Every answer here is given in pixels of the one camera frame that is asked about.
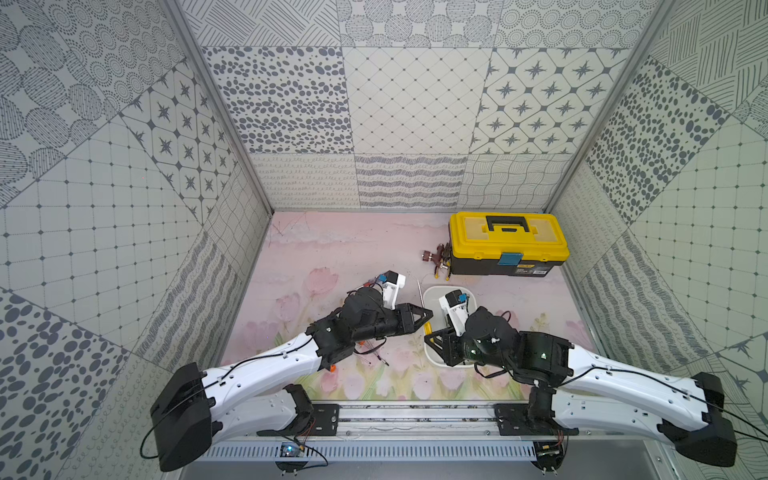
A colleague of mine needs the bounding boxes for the circuit board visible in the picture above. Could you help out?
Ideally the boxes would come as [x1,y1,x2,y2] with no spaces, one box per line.
[275,442,308,474]
[532,442,565,474]

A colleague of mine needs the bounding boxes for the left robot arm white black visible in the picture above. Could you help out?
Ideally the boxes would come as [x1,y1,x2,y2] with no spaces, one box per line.
[148,287,433,472]

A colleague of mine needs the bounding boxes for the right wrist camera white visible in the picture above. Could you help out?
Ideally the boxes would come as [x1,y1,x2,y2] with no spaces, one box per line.
[439,289,469,336]

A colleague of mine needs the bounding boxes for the yellow black toolbox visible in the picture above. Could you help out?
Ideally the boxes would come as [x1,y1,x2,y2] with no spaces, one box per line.
[449,212,570,278]

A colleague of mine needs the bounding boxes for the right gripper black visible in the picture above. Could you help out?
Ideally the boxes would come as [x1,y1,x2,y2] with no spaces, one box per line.
[424,324,513,372]

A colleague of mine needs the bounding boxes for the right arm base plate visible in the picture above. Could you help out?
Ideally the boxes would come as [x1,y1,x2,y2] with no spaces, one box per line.
[493,403,579,436]

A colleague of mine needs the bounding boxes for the white plastic storage box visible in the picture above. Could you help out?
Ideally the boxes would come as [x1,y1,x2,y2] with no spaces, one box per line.
[422,285,478,368]

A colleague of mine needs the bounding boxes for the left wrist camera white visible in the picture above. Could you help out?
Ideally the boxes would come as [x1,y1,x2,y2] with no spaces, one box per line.
[377,270,406,310]

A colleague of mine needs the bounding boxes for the left circuit board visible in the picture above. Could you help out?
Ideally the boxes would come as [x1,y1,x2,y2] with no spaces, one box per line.
[275,442,308,474]

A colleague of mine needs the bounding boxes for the white slotted cable duct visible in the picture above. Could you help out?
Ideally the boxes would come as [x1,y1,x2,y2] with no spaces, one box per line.
[199,440,535,463]

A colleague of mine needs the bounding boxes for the right circuit board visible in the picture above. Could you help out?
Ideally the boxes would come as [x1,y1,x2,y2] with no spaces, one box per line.
[532,442,565,474]

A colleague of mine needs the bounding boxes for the yellow handled pliers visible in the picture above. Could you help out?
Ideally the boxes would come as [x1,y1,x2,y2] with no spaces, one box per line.
[432,243,451,281]

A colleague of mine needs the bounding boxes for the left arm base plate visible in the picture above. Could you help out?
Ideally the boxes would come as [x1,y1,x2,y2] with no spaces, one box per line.
[256,403,340,438]

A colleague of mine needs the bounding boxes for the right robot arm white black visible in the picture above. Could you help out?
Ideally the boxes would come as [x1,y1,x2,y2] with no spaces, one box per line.
[424,307,738,467]

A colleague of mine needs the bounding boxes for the aluminium rail frame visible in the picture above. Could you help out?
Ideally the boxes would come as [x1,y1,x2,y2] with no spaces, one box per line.
[170,399,667,443]

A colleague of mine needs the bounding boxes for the red brown small tool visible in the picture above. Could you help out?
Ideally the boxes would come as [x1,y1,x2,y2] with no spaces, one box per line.
[422,250,441,265]

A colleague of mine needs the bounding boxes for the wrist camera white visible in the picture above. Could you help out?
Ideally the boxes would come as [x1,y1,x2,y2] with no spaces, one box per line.
[377,270,406,310]
[439,289,469,336]

